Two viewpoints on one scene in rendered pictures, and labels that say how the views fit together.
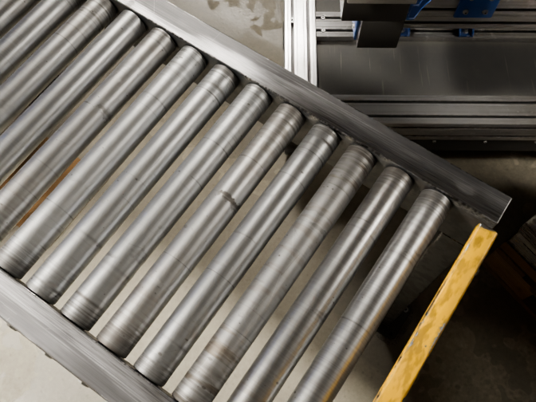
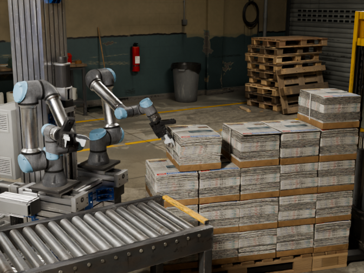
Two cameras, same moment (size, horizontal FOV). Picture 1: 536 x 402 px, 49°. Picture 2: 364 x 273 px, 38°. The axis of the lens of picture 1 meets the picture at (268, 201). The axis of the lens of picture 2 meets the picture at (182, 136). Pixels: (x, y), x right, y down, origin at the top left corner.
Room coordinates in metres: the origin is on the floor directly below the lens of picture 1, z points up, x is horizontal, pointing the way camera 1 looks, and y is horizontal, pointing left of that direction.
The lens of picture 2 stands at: (-0.95, 2.31, 1.89)
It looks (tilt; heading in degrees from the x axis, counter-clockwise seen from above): 14 degrees down; 293
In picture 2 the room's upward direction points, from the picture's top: straight up
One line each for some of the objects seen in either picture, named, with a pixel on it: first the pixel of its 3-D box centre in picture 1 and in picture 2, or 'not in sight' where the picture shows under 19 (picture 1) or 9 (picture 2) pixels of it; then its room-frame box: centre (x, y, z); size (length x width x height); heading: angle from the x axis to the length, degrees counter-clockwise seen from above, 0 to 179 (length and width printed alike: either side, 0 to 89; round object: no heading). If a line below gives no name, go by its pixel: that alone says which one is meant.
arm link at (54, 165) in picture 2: not in sight; (52, 157); (0.99, -0.22, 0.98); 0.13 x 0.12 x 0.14; 64
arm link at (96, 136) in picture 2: not in sight; (98, 138); (0.98, -0.73, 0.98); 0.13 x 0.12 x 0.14; 72
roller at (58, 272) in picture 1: (139, 176); (104, 232); (0.38, 0.19, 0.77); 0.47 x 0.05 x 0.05; 145
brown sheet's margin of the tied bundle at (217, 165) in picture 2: not in sight; (197, 163); (0.29, -0.85, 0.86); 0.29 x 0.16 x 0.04; 38
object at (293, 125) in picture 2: not in sight; (288, 125); (-0.21, -1.35, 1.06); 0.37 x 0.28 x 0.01; 129
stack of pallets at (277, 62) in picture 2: not in sight; (285, 71); (1.24, -7.81, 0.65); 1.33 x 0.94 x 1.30; 59
